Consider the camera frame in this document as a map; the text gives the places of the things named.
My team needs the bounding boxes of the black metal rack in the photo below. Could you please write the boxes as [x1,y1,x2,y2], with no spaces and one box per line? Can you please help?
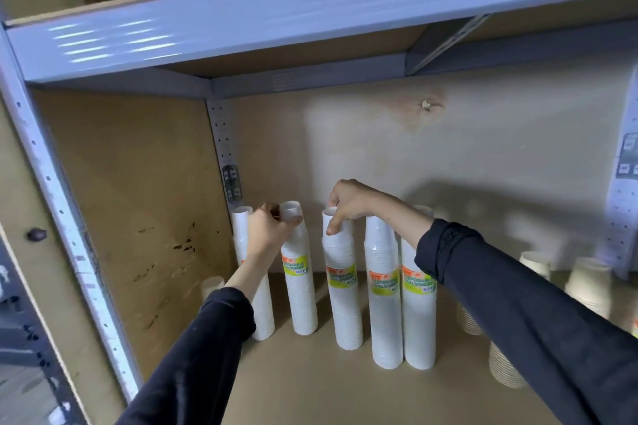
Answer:
[0,235,90,425]

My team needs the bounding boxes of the person's right forearm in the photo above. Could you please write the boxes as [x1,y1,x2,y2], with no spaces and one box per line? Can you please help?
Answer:
[391,200,638,425]

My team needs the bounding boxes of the person's left forearm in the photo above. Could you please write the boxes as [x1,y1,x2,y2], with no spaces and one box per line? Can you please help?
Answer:
[117,255,272,425]

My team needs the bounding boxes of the stack of white plastic cups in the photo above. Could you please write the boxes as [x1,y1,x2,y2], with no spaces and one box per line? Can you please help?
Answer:
[321,206,364,351]
[364,215,403,371]
[230,206,276,342]
[401,205,437,371]
[278,200,319,337]

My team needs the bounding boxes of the person's right hand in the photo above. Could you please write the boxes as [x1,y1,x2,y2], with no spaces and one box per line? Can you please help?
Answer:
[326,179,399,236]

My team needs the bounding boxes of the grey upright joint plate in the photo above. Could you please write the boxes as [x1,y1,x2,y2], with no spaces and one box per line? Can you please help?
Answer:
[615,133,638,179]
[221,164,244,205]

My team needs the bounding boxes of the person's left hand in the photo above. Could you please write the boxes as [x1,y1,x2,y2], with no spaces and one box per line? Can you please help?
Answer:
[247,203,304,271]

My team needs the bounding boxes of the white metal shelf wooden boards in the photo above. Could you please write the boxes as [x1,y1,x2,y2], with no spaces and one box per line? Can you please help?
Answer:
[0,0,638,425]

